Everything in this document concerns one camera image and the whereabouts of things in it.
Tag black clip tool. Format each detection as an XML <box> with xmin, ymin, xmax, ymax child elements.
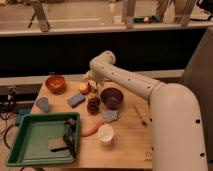
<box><xmin>55</xmin><ymin>118</ymin><xmax>76</xmax><ymax>158</ymax></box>

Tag blue box on floor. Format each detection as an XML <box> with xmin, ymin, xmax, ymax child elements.
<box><xmin>15</xmin><ymin>108</ymin><xmax>31</xmax><ymax>126</ymax></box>

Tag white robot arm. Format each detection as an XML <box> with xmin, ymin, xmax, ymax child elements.
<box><xmin>89</xmin><ymin>50</ymin><xmax>208</xmax><ymax>171</ymax></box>

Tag purple bowl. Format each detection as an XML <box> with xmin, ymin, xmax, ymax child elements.
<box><xmin>100</xmin><ymin>87</ymin><xmax>124</xmax><ymax>109</ymax></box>

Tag brown pine cone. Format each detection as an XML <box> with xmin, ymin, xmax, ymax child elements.
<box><xmin>87</xmin><ymin>97</ymin><xmax>100</xmax><ymax>114</ymax></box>

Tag white paper cup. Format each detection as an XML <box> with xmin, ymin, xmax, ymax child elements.
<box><xmin>97</xmin><ymin>124</ymin><xmax>114</xmax><ymax>145</ymax></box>

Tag grey blue cloth piece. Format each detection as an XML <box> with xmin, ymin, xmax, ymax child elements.
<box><xmin>102</xmin><ymin>110</ymin><xmax>118</xmax><ymax>123</ymax></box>

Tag green tray with ball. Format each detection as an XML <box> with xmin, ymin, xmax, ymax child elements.
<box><xmin>133</xmin><ymin>15</ymin><xmax>160</xmax><ymax>24</ymax></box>

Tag wooden table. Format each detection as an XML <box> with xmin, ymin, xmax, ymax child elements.
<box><xmin>38</xmin><ymin>81</ymin><xmax>152</xmax><ymax>169</ymax></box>

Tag blue sponge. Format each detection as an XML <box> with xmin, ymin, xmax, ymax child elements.
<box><xmin>67</xmin><ymin>93</ymin><xmax>85</xmax><ymax>108</ymax></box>

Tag orange bowl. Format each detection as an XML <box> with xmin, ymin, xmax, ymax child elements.
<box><xmin>45</xmin><ymin>75</ymin><xmax>65</xmax><ymax>93</ymax></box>

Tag orange carrot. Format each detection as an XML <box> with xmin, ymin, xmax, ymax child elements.
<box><xmin>81</xmin><ymin>121</ymin><xmax>104</xmax><ymax>137</ymax></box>

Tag metal clamp device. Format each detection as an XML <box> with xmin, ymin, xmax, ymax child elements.
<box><xmin>7</xmin><ymin>86</ymin><xmax>17</xmax><ymax>102</ymax></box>

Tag green plastic tray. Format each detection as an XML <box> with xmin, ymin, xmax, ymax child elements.
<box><xmin>6</xmin><ymin>112</ymin><xmax>80</xmax><ymax>167</ymax></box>

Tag red yellow apple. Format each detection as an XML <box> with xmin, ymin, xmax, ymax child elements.
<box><xmin>79</xmin><ymin>83</ymin><xmax>90</xmax><ymax>95</ymax></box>

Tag yellow banana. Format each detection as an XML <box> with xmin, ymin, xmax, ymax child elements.
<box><xmin>88</xmin><ymin>80</ymin><xmax>98</xmax><ymax>93</ymax></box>

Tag black cables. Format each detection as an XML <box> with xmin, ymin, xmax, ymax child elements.
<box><xmin>0</xmin><ymin>99</ymin><xmax>18</xmax><ymax>151</ymax></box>

